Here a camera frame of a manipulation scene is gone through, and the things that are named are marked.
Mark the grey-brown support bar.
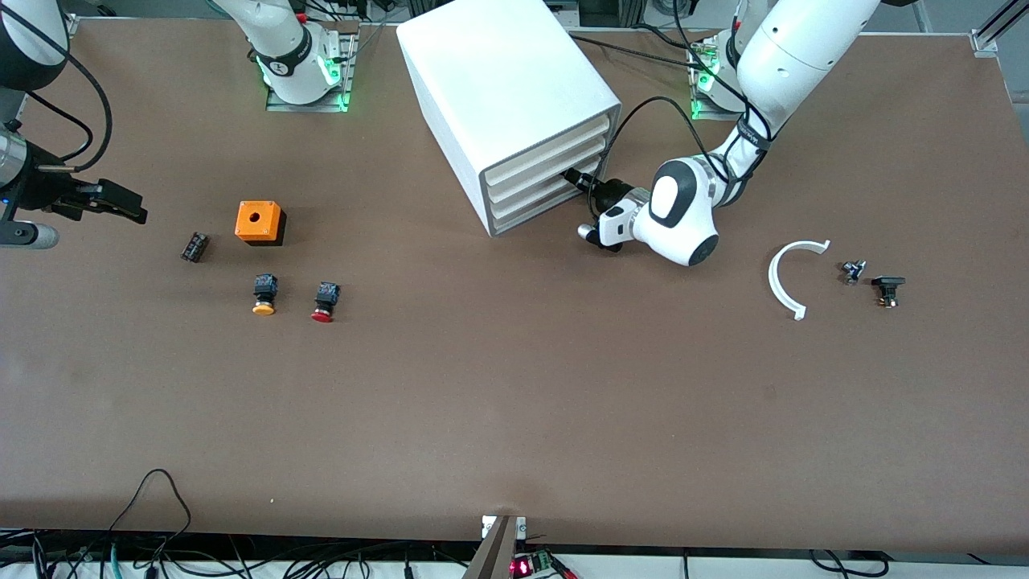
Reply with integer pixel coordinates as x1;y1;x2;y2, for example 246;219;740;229
462;516;519;579

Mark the orange button enclosure box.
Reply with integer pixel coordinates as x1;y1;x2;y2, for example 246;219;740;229
235;200;287;247

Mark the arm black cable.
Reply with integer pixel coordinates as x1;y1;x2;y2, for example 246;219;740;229
596;0;774;218
0;4;113;174

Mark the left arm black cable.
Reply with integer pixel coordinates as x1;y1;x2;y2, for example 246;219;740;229
596;0;774;218

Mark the circuit board with red light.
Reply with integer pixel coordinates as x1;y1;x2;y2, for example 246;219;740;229
508;549;576;579

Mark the white drawer cabinet housing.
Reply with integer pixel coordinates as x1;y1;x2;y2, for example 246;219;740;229
396;0;622;238

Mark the white curved plastic arc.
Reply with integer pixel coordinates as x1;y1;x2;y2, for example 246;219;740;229
768;239;831;322

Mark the yellow mushroom push button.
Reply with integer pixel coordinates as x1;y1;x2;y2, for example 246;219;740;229
252;273;280;316

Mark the black flat-head push button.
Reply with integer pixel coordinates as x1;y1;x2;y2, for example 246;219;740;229
871;275;907;309

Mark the black looped cable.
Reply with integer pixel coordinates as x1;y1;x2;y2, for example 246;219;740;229
109;469;194;564

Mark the black cable behind cabinet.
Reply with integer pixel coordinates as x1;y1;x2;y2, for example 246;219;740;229
563;28;708;73

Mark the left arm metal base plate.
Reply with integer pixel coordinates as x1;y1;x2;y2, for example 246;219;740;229
690;36;777;123

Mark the red mushroom push button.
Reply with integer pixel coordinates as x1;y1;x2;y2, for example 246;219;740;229
311;281;342;324

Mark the white plastic cabinet drawer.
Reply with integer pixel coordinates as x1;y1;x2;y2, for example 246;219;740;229
484;133;610;203
490;171;605;236
481;113;613;187
487;153;608;220

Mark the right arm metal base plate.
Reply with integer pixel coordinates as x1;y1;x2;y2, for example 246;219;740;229
265;32;356;113

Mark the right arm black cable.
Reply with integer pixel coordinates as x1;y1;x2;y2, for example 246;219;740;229
0;4;113;174

